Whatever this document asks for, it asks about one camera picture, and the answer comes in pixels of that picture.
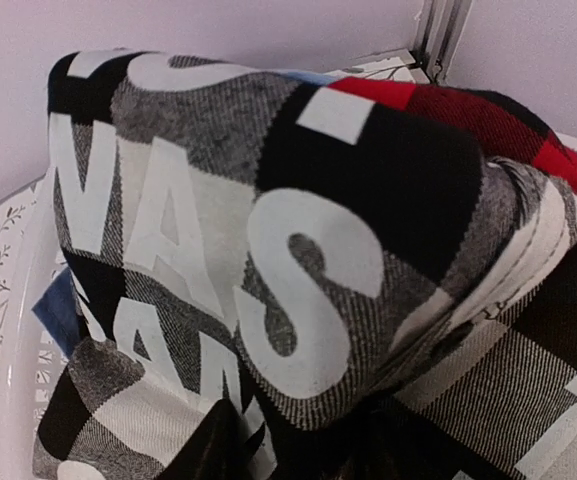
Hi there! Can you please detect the black white plaid shirt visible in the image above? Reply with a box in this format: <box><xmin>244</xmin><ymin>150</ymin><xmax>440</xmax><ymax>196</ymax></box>
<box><xmin>32</xmin><ymin>50</ymin><xmax>577</xmax><ymax>479</ymax></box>

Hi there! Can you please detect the blue garment in basket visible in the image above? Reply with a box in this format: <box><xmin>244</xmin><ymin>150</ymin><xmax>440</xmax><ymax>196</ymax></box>
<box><xmin>30</xmin><ymin>70</ymin><xmax>327</xmax><ymax>359</ymax></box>

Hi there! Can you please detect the red black plaid shirt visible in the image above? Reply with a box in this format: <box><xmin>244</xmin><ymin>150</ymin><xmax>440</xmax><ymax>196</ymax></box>
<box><xmin>330</xmin><ymin>77</ymin><xmax>577</xmax><ymax>193</ymax></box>

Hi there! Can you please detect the white plastic laundry basket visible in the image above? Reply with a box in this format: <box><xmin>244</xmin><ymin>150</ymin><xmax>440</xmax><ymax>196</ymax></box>
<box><xmin>0</xmin><ymin>128</ymin><xmax>577</xmax><ymax>479</ymax></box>

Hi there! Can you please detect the right aluminium frame post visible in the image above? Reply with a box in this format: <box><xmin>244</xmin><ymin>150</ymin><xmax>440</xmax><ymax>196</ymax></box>
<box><xmin>411</xmin><ymin>0</ymin><xmax>473</xmax><ymax>84</ymax></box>

